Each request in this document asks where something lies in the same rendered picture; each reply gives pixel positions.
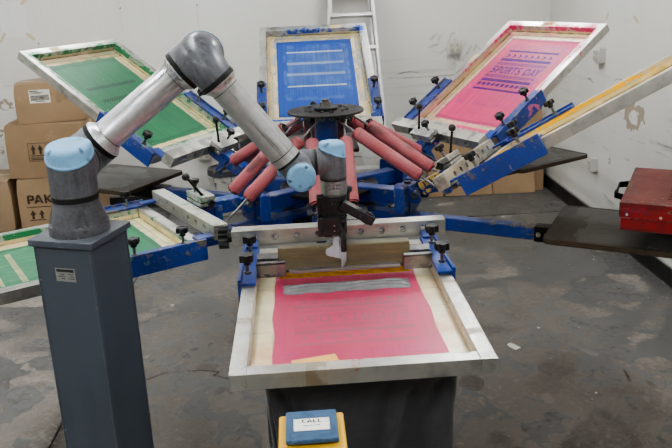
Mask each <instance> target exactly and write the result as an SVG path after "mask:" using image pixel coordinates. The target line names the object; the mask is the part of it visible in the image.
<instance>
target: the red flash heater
mask: <svg viewBox="0 0 672 448"><path fill-rule="evenodd" d="M619 217H620V218H621V219H620V230H630V231H640V232H650V233H660V234H669V235H672V170H668V169H653V168H638V167H636V168H635V170H634V172H633V174H632V176H631V179H630V181H629V183H628V185H627V188H626V190H625V192H624V194H623V197H622V199H621V201H620V203H619Z"/></svg>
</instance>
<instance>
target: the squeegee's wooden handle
mask: <svg viewBox="0 0 672 448"><path fill-rule="evenodd" d="M332 245H333V242H332V243H315V244H299V245H282V246H278V260H285V263H286V272H289V269H300V268H316V267H332V266H341V259H340V258H335V257H330V256H327V255H326V249H328V248H329V247H331V246H332ZM346 249H347V261H346V263H345V265H344V266H348V265H365V264H381V263H397V262H400V265H403V255H404V253H410V242H409V239H408V238H399V239H382V240H365V241H349V242H346Z"/></svg>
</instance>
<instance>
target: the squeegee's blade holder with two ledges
mask: <svg viewBox="0 0 672 448"><path fill-rule="evenodd" d="M395 267H400V262H397V263H381V264H365V265H348V266H344V267H341V266H332V267H316V268H300V269H289V274H298V273H314V272H330V271H346V270H363V269H379V268H395Z"/></svg>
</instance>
